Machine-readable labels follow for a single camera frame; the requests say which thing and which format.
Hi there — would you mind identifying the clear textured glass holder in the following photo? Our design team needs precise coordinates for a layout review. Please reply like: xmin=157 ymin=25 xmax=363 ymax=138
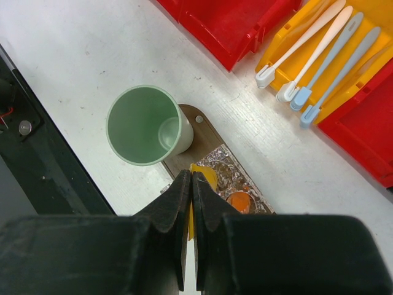
xmin=196 ymin=144 xmax=275 ymax=214

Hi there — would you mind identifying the orange toothpaste tube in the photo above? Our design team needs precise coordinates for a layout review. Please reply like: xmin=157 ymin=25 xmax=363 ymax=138
xmin=225 ymin=185 xmax=255 ymax=214

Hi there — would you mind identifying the green cup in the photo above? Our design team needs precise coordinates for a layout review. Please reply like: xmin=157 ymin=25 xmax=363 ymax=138
xmin=106 ymin=85 xmax=194 ymax=166

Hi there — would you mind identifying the yellow bin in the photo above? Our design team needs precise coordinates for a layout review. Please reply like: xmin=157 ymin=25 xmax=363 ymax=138
xmin=255 ymin=1 xmax=392 ymax=125

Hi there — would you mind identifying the white toothbrush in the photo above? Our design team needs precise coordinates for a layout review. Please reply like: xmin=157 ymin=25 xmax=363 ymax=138
xmin=276 ymin=5 xmax=353 ymax=103
xmin=255 ymin=0 xmax=346 ymax=89

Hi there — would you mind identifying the red toothpaste bin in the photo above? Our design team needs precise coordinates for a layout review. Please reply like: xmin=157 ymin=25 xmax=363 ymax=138
xmin=318 ymin=61 xmax=392 ymax=190

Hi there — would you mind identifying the brown oval wooden tray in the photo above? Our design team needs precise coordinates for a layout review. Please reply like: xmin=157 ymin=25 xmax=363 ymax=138
xmin=161 ymin=103 xmax=277 ymax=215

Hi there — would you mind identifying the yellow toothpaste tube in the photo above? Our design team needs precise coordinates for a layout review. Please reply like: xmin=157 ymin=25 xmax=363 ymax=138
xmin=187 ymin=162 xmax=219 ymax=242

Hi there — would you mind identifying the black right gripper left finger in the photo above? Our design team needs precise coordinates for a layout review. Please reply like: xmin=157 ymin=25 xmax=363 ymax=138
xmin=1 ymin=170 xmax=191 ymax=294

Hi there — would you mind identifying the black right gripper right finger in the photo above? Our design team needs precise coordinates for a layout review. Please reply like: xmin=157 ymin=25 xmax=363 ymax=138
xmin=192 ymin=172 xmax=392 ymax=294

